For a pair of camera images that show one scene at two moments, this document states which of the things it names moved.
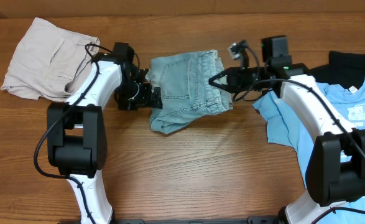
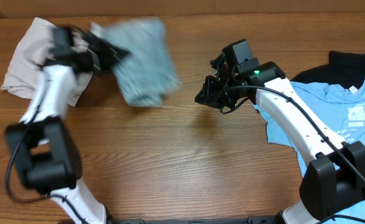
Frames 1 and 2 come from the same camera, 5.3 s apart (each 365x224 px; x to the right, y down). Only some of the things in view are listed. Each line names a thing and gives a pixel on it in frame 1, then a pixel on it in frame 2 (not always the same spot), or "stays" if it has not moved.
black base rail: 251,220 stays
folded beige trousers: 50,62 stays
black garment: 348,70 stays
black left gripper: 151,96 → 101,53
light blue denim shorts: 187,94 → 148,73
